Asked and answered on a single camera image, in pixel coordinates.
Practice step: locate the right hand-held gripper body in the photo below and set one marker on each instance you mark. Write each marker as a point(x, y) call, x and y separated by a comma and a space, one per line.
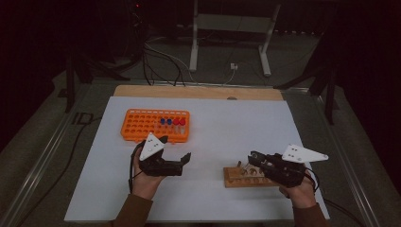
point(285, 171)

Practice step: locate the black tripod stand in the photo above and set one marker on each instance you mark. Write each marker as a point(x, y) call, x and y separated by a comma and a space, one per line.
point(329, 94)
point(70, 85)

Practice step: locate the person's left hand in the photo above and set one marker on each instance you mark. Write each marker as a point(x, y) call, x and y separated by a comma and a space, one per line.
point(145, 186)

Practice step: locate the person's right hand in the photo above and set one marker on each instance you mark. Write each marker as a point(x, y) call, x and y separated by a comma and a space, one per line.
point(302, 195)

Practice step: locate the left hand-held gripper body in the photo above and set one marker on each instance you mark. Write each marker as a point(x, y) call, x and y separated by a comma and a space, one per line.
point(160, 168)

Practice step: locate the wooden tube rack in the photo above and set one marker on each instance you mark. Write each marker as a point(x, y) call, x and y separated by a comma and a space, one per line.
point(242, 182)

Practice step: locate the orange plastic tube rack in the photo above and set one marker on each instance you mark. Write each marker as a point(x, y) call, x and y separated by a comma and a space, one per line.
point(138, 124)

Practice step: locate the blue-capped test tube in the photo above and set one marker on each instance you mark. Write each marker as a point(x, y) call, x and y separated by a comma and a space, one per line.
point(169, 121)
point(162, 121)

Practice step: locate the red-capped test tube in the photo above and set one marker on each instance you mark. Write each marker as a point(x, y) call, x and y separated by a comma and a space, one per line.
point(182, 121)
point(176, 121)

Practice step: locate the dark equipment with red light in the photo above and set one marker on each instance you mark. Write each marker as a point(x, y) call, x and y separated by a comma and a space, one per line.
point(137, 19)

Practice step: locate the white table mat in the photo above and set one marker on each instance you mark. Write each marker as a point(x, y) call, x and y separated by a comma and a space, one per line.
point(220, 126)

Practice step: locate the grey metal stand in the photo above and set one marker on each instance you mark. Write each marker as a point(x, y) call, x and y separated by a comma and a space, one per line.
point(233, 22)

